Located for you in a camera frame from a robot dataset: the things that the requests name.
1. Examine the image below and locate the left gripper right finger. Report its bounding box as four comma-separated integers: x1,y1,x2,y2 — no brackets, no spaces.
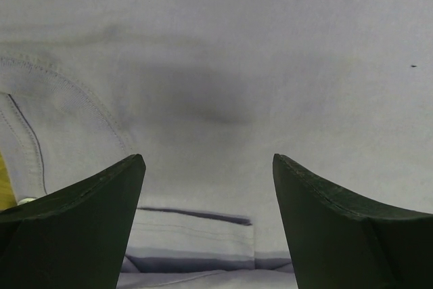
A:
273,154,432,288

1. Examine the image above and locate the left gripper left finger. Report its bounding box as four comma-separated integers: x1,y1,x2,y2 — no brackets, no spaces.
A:
1,154,145,289

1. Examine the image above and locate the purple t shirt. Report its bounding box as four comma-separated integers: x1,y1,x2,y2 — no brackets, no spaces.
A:
1,0,432,288

